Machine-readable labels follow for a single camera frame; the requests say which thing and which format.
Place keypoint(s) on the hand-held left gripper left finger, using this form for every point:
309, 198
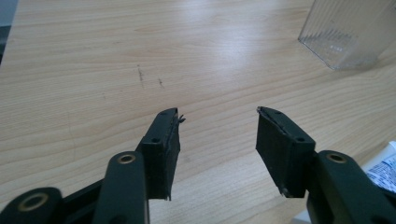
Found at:
160, 161

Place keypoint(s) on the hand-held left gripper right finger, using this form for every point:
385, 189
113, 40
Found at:
285, 155

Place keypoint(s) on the white packet with blue print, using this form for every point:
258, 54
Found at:
384, 169

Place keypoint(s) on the clear ribbed plastic container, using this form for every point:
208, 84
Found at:
345, 31

